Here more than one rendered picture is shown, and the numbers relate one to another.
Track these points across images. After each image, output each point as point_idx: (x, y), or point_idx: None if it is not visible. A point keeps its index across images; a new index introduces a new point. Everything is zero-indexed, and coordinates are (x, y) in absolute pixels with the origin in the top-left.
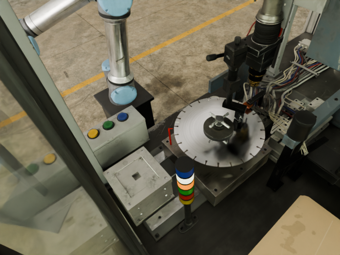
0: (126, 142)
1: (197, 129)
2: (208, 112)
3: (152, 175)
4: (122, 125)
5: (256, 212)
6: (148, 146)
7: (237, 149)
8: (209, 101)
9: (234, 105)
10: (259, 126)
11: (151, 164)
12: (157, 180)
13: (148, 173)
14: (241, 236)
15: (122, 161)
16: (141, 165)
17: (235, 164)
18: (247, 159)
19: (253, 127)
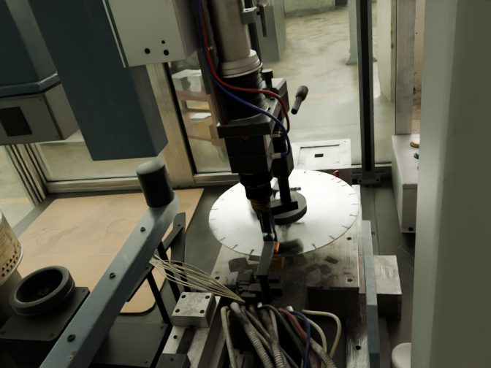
0: (397, 185)
1: (305, 190)
2: (318, 212)
3: (306, 163)
4: (409, 164)
5: (196, 260)
6: (388, 225)
7: (237, 203)
8: (337, 225)
9: (273, 201)
10: (230, 240)
11: (318, 165)
12: (294, 163)
13: (311, 162)
14: (200, 236)
15: (348, 151)
16: (326, 161)
17: (226, 193)
18: (217, 203)
19: (237, 234)
